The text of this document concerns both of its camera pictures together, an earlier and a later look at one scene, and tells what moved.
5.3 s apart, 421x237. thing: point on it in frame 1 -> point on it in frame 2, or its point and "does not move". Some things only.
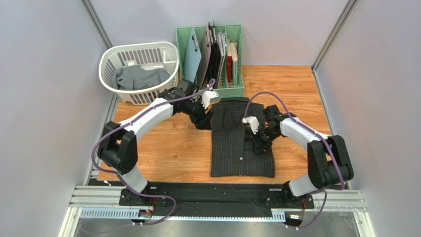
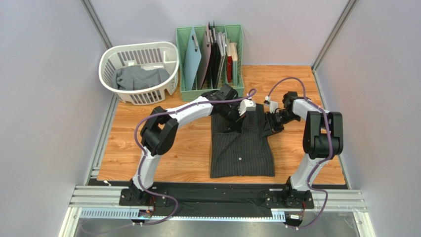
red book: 230,62 does not move
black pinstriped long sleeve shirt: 231,151 does not move
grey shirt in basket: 134,77 does not move
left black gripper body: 196,111 -> 231,115
